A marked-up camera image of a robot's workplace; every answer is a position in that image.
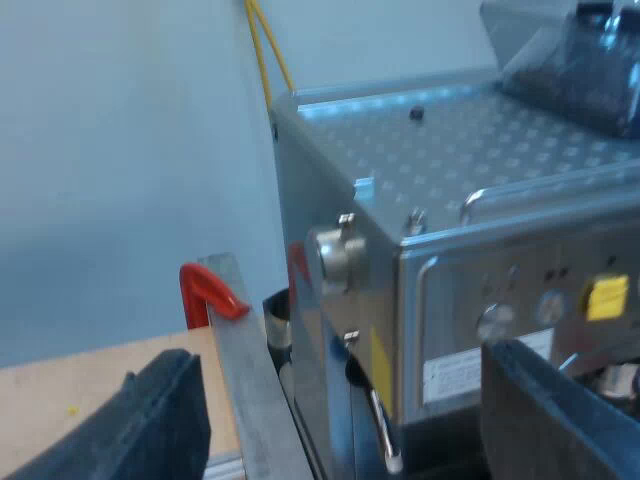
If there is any clear bean box dark lid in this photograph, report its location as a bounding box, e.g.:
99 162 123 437
479 0 640 139

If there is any steel espresso machine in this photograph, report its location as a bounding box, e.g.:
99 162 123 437
263 65 640 480

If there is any red clamp handle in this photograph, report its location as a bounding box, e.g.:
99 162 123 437
179 262 250 330

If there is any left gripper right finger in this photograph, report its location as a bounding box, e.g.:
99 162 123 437
479 338 640 480

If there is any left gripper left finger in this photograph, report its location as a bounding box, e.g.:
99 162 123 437
5 348 210 480

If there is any aluminium rail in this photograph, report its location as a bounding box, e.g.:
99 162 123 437
197 252 304 480

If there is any yellow cable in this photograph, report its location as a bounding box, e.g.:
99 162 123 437
243 0 296 109

